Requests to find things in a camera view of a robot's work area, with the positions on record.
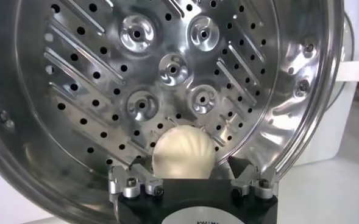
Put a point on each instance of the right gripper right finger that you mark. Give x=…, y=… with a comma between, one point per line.
x=252, y=182

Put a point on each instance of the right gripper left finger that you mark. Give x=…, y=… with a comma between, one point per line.
x=130, y=182

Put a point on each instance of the white steamed baozi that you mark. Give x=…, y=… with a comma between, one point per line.
x=183, y=153

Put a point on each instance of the perforated stainless steel steamer basket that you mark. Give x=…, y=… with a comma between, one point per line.
x=173, y=91

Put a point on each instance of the white electric cooker pot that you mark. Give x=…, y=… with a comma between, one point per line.
x=328, y=128

